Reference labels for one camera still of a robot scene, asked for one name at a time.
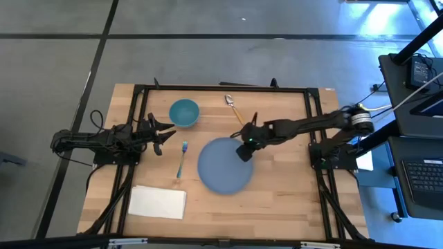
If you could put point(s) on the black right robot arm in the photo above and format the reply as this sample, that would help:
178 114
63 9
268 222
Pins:
311 122

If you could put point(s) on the black caster wheel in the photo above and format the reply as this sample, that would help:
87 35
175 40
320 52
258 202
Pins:
396 216

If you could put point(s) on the black overhead rig bar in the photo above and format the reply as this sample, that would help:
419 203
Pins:
52 242

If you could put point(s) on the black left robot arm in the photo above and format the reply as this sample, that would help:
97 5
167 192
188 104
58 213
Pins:
86 140

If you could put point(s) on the white paper sheet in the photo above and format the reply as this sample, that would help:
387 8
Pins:
365 162

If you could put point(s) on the black laptop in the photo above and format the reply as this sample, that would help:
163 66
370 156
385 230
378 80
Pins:
424 180

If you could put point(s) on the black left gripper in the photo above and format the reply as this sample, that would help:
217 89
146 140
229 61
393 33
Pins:
146 133

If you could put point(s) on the blue plate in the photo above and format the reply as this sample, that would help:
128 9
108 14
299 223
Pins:
221 169

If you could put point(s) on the black power adapter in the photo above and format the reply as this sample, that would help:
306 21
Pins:
419 72

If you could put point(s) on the blue toothbrush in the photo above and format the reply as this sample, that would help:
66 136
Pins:
181 159

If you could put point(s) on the teal bowl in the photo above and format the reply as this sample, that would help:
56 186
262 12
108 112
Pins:
184 113

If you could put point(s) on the black slanted pole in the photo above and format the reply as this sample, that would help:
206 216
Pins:
418 39

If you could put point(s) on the white folded napkin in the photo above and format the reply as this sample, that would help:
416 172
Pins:
157 202

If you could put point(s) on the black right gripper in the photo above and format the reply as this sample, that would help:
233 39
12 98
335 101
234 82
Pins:
257 135

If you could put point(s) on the black aluminium table frame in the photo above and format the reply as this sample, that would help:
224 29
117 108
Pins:
225 88

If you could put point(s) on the black side cart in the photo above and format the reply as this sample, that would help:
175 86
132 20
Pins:
398 103

